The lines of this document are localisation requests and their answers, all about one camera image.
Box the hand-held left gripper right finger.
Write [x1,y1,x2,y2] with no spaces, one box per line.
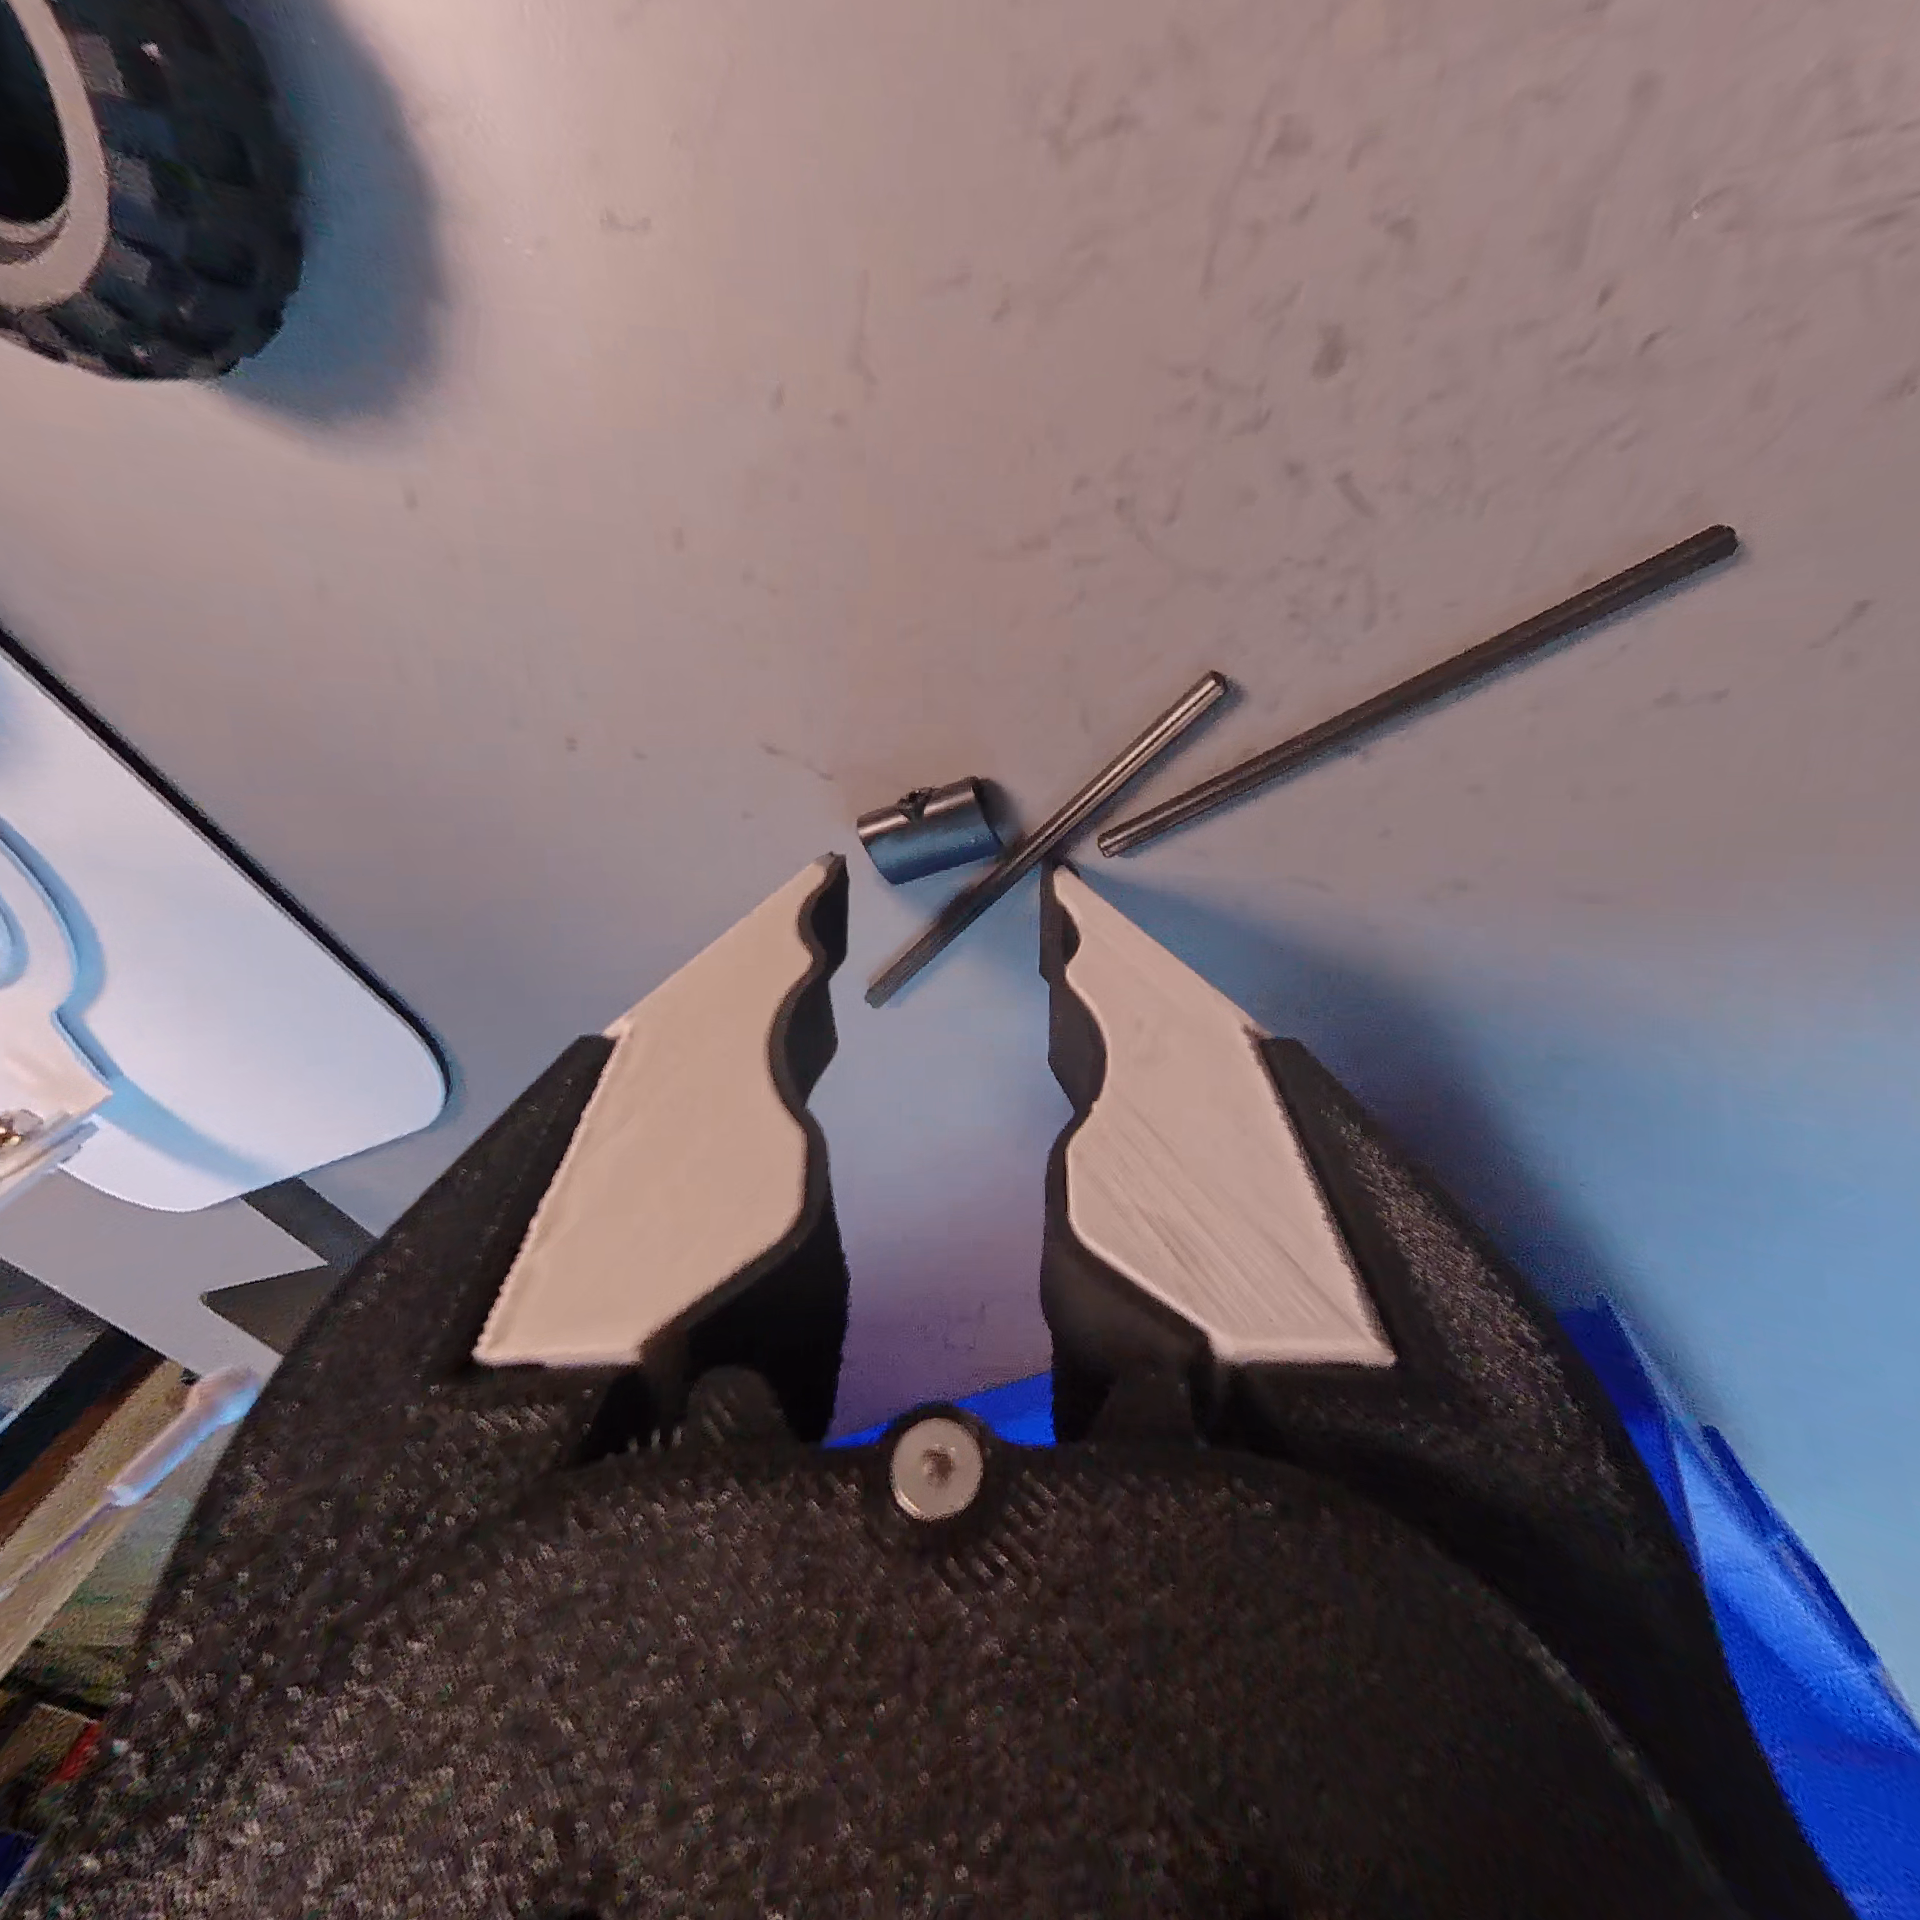
[1037,873,1402,1438]

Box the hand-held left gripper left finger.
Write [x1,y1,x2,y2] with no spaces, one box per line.
[473,856,855,1438]

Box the thin grey toy axle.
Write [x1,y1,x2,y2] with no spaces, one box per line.
[867,670,1233,1009]

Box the blue storage bin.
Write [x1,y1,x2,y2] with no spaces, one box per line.
[825,1290,1920,1808]

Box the white stand base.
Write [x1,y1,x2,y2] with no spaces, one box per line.
[0,645,453,1222]

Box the small grey toy connector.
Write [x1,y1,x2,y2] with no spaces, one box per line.
[855,775,1009,890]

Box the long dark toy axle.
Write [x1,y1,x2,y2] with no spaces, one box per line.
[1094,522,1743,862]

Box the black toy tire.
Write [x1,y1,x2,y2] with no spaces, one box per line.
[0,0,304,386]

